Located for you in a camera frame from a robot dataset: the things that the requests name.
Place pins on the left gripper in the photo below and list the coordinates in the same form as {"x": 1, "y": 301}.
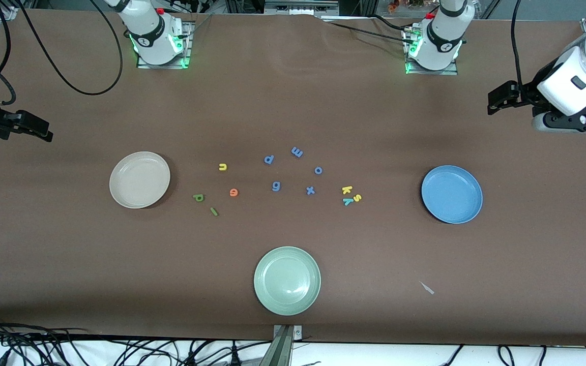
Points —
{"x": 526, "y": 93}

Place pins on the green foam letter p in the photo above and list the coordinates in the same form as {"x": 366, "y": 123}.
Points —
{"x": 198, "y": 197}

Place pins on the yellow foam letter k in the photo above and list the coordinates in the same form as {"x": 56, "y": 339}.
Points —
{"x": 347, "y": 190}

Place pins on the teal foam letter y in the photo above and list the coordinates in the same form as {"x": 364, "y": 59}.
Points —
{"x": 348, "y": 201}

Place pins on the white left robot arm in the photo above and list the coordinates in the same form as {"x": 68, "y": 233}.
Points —
{"x": 443, "y": 35}

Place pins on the blue plate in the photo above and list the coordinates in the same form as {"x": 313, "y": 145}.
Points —
{"x": 451, "y": 194}

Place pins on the beige plate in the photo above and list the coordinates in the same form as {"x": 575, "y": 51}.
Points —
{"x": 139, "y": 180}

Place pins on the brown table cover sheet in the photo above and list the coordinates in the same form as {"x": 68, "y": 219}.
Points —
{"x": 69, "y": 264}

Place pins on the small orange decoration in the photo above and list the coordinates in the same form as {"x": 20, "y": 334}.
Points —
{"x": 393, "y": 5}

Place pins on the small white paper scrap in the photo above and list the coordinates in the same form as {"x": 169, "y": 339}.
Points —
{"x": 428, "y": 288}

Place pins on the blue foam letter m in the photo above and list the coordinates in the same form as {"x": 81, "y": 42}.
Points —
{"x": 297, "y": 152}

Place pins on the grey metal device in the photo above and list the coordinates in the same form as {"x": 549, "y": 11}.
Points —
{"x": 298, "y": 7}

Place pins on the blue foam letter p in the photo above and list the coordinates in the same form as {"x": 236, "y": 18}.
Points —
{"x": 269, "y": 160}

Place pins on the blue foam letter g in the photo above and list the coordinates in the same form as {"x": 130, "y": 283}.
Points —
{"x": 276, "y": 186}

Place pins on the green plate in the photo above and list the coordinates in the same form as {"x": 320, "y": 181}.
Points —
{"x": 287, "y": 280}

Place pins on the right arm aluminium base plate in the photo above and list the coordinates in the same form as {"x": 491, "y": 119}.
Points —
{"x": 187, "y": 48}

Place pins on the aluminium camera mount post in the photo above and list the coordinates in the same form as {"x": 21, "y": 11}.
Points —
{"x": 283, "y": 351}

